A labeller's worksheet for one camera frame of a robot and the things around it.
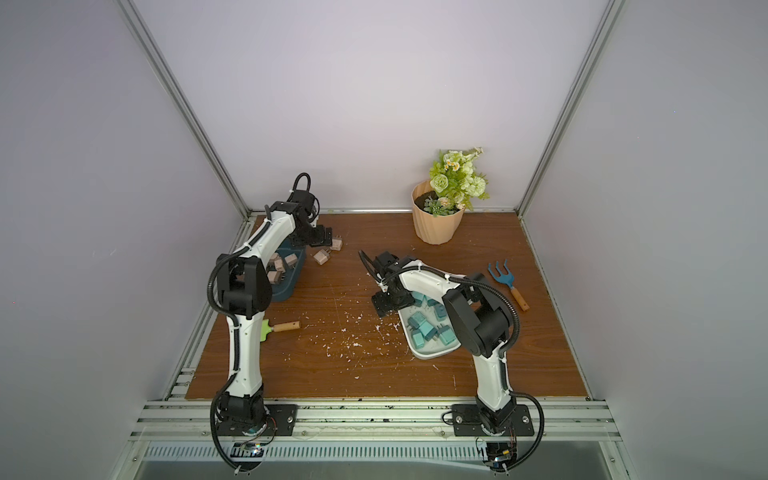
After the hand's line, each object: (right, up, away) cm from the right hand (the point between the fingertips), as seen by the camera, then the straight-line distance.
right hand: (388, 307), depth 92 cm
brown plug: (-35, +14, +11) cm, 39 cm away
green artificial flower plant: (+21, +40, 0) cm, 45 cm away
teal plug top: (+9, -7, -9) cm, 14 cm away
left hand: (-23, +21, +10) cm, 32 cm away
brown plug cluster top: (-24, +15, +12) cm, 31 cm away
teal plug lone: (+16, 0, -4) cm, 17 cm away
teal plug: (+12, -5, -7) cm, 14 cm away
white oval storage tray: (+8, -2, -2) cm, 9 cm away
